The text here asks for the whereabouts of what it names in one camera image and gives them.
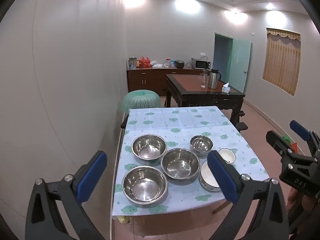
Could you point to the brown wooden sideboard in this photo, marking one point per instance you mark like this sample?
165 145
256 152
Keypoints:
147 80

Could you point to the ceiling spot light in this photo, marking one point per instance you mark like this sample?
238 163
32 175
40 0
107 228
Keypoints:
235 10
269 5

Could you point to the orange carrot toy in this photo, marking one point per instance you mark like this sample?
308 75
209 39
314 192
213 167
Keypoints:
293 146

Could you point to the dark wooden table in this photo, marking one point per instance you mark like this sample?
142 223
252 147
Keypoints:
190 82

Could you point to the steel thermos kettle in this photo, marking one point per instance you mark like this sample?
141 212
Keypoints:
213 80

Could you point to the yellow window curtain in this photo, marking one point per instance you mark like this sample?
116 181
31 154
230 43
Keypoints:
281 60

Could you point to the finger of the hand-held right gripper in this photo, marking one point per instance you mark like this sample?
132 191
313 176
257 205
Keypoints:
299 130
277 140

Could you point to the clear glass tumbler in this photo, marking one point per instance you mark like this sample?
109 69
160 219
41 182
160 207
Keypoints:
204 80

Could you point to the green cloud print tablecloth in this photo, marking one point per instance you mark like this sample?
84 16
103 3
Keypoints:
180 120

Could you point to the black rice cooker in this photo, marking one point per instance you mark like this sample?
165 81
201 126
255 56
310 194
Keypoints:
180 64

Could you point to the white microwave oven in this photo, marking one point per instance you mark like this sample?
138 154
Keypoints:
201 64

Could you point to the large white enamel bowl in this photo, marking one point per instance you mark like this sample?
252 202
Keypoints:
207 177

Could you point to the black stool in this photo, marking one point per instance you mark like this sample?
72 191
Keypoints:
242 127

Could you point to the white tissue box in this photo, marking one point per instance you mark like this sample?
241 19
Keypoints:
226 88

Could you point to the red plastic bags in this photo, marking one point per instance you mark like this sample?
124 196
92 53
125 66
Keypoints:
144 62

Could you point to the small white enamel bowl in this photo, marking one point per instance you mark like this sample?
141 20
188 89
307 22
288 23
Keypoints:
228 156

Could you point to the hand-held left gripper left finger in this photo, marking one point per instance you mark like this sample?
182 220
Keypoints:
91 177

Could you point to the green lidded jar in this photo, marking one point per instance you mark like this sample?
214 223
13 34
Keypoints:
132 63

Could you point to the large steel bowl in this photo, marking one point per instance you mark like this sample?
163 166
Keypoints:
180 167
150 152
145 187

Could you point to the person's right hand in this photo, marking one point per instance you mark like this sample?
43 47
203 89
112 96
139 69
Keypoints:
293 201

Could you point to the small steel bowl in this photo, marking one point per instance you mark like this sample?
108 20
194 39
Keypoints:
201 145

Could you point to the green door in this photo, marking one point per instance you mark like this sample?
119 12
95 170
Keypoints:
241 62

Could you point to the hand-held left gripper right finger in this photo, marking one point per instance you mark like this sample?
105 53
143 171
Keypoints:
221 177

